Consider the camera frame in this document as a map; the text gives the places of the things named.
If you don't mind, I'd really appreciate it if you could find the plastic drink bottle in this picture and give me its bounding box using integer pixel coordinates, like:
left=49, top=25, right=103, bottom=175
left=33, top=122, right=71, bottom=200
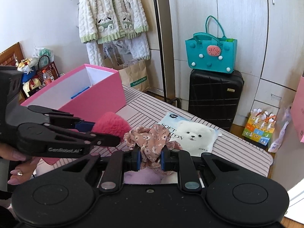
left=43, top=70, right=52, bottom=86

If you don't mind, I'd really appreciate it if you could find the yellow plush toy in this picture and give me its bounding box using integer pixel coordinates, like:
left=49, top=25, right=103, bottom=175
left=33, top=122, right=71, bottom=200
left=22, top=77, right=42, bottom=98

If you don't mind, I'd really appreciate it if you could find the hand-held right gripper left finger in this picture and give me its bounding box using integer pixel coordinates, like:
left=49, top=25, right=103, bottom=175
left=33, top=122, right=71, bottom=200
left=62, top=147, right=141, bottom=194

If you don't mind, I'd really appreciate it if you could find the striped tablecloth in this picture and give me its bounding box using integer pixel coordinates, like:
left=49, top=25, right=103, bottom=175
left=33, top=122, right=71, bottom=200
left=33, top=84, right=274, bottom=186

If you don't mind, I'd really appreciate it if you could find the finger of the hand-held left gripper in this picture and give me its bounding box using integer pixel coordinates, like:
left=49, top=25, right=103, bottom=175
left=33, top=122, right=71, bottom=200
left=27, top=105, right=96, bottom=133
left=47, top=124, right=120, bottom=149

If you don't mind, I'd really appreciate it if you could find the bear print cotton pad pack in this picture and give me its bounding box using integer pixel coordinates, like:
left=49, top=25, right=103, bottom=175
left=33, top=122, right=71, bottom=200
left=157, top=112, right=223, bottom=157

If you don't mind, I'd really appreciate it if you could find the light wooden cabinet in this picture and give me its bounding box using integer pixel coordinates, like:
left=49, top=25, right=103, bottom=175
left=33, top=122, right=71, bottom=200
left=146, top=0, right=167, bottom=96

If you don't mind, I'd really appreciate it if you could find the colourful gift bag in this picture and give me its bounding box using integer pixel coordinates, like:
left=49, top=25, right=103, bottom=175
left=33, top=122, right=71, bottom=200
left=242, top=109, right=277, bottom=150

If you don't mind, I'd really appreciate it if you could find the teal felt handbag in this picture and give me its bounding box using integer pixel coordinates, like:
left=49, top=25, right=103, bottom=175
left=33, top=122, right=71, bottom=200
left=185, top=15, right=238, bottom=74

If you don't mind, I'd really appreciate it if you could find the black suitcase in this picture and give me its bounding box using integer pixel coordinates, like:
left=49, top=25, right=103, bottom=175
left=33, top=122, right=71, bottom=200
left=188, top=68, right=245, bottom=132

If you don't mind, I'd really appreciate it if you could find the white fleece jacket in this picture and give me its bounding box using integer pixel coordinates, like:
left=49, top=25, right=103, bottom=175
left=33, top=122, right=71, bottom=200
left=78, top=0, right=150, bottom=44

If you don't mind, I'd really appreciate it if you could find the white green plastic bag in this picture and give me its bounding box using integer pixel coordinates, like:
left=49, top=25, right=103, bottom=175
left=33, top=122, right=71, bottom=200
left=32, top=47, right=55, bottom=63

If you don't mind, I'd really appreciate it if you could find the brown paper bag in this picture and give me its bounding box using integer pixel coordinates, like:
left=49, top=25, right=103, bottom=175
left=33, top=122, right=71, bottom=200
left=117, top=59, right=151, bottom=93

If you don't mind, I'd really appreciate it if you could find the grey wooden wardrobe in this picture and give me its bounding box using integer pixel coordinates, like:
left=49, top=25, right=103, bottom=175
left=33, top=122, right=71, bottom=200
left=150, top=0, right=304, bottom=153

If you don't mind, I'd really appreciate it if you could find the flower bouquet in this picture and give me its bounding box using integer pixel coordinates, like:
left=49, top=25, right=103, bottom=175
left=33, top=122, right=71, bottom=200
left=15, top=58, right=36, bottom=74

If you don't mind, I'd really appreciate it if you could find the floral fabric scrunchie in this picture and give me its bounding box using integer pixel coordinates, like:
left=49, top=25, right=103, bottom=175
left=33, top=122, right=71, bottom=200
left=123, top=124, right=183, bottom=170

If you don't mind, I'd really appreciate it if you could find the red woven basket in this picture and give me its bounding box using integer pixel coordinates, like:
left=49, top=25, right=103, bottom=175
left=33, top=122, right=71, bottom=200
left=36, top=55, right=59, bottom=86

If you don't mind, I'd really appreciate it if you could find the pink storage box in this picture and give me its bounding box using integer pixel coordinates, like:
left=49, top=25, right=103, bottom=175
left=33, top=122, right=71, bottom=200
left=20, top=64, right=127, bottom=118

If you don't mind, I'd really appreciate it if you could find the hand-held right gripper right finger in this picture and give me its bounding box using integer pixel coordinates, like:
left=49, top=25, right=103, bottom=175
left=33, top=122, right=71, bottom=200
left=160, top=147, right=240, bottom=193

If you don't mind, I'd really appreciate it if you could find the clear plastic gift bag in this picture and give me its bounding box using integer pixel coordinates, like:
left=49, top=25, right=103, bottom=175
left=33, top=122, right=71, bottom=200
left=102, top=40, right=134, bottom=65

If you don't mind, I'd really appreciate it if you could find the purple plush toy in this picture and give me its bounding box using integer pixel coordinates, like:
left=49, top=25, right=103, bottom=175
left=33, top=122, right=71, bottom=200
left=123, top=167, right=179, bottom=186

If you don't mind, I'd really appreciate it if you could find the person's left hand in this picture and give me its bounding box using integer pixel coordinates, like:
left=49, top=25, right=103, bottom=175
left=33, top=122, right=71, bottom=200
left=0, top=146, right=41, bottom=186

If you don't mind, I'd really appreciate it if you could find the black clothes rack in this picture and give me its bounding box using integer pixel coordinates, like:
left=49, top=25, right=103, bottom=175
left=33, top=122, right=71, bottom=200
left=150, top=0, right=181, bottom=108

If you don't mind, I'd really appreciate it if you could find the wooden headboard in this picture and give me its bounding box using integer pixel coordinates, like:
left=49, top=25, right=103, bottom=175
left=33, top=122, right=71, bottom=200
left=0, top=42, right=23, bottom=67

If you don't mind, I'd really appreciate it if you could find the pink paper bag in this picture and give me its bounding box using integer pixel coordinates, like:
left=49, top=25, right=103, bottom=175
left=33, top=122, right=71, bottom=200
left=290, top=75, right=304, bottom=143

